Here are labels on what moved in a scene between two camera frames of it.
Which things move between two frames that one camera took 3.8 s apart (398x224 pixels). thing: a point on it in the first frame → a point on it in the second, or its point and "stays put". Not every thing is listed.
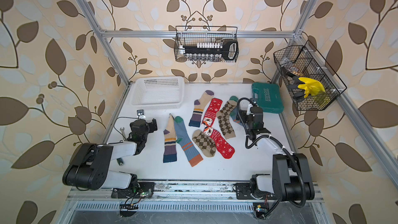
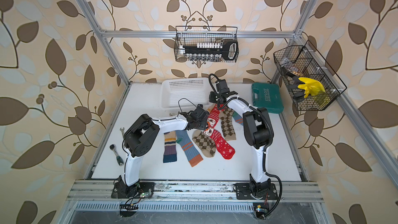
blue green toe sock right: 234,115 stays put
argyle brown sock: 206,143 stays put
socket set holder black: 229,50 stays put
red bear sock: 223,148 stays put
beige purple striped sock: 170,143 stays put
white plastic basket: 158,93 → 185,93
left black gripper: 150,125 → 203,124
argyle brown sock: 224,119 stays put
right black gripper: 244,114 → 212,96
